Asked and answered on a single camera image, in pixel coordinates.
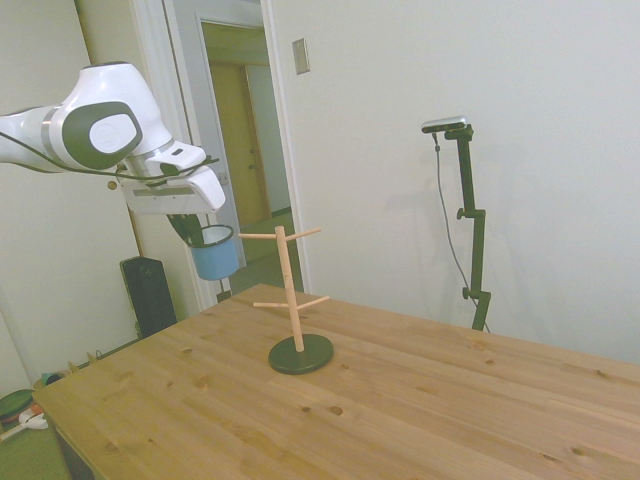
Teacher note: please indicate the grey camera on stand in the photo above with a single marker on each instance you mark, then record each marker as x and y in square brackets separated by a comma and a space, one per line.
[445, 124]

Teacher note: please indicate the blue enamel mug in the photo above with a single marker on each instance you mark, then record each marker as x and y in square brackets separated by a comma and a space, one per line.
[215, 260]

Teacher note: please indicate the wooden mug tree black base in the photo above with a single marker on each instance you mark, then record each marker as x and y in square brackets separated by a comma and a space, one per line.
[300, 362]

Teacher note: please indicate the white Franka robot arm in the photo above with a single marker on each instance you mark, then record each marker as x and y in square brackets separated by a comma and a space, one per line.
[110, 90]

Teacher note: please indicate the brown wooden door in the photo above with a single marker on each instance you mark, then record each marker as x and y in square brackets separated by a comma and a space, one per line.
[255, 150]

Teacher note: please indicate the white and orange object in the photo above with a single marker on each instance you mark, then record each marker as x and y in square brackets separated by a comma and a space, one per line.
[35, 421]

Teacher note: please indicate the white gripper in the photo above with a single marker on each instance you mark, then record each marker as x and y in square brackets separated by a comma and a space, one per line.
[202, 195]

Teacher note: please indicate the black upright case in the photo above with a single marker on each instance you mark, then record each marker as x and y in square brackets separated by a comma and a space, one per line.
[149, 300]

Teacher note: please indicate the black jointed camera stand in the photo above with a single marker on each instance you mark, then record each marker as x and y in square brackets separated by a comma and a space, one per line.
[477, 250]

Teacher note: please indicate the grey wall plate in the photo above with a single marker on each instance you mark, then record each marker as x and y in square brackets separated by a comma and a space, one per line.
[301, 56]

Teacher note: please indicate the green round object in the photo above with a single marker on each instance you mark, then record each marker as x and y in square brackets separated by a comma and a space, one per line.
[14, 406]

